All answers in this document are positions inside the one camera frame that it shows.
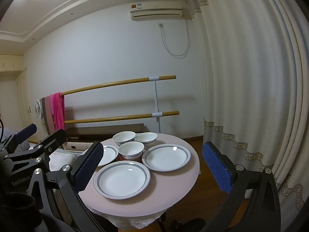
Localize white bed mattress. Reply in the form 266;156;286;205
29;142;82;174

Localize cream overhead cabinets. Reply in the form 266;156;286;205
0;53;25;73

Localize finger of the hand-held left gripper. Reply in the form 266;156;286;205
13;123;38;144
29;129;68;159

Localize person's left hand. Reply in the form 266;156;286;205
0;192;36;232

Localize pink cloth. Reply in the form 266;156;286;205
49;92;65;131

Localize white air conditioner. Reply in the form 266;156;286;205
128;1;183;21

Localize cream lace-trimmed curtain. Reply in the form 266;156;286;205
189;0;309;213

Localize brown cloth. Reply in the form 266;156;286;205
41;96;57;134

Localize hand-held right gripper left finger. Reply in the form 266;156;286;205
28;141;107;232

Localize white air conditioner pipe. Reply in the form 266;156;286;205
185;0;195;20

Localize white plate with grey rim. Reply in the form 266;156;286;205
98;144;119;167
142;144;191;172
94;161;151;200

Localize long wooden barre rail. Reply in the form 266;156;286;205
60;75;177;96

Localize white round fan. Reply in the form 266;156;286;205
34;99;44;119

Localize short wooden barre rail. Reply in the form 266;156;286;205
65;111;179;124

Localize white bowl with grey band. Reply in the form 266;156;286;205
135;132;158;145
118;141;144;161
113;131;136;147

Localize round pink printed table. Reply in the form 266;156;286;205
78;132;200;217

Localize white lace tablecloth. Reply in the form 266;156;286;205
84;203;165;229

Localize cream door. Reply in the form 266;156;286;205
17;69;33;131

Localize white barre post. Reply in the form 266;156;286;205
149;76;163;134

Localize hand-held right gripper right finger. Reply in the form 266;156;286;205
202;141;282;232

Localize white power cord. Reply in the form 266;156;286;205
159;19;190;57

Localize white storage box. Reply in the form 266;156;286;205
63;140;97;153

